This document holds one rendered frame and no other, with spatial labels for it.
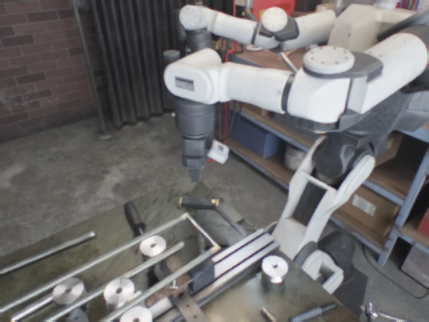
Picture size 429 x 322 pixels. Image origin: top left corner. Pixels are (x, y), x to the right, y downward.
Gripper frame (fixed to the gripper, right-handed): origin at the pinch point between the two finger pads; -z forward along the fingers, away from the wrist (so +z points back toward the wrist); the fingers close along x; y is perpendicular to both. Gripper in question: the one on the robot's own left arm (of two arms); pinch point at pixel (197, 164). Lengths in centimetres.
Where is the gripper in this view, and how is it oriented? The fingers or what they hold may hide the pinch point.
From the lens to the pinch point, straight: 79.0
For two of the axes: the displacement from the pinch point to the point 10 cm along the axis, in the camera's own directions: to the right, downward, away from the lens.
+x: -1.0, 5.7, -8.1
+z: -0.1, -8.2, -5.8
